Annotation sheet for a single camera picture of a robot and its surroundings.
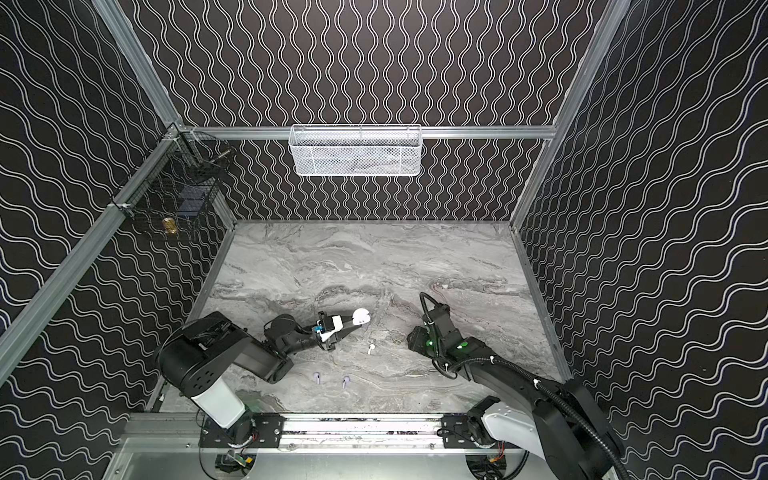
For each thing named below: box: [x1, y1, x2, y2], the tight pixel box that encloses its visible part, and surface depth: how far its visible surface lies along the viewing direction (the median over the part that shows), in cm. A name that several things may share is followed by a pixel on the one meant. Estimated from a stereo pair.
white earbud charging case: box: [352, 308, 371, 325], surface depth 80 cm
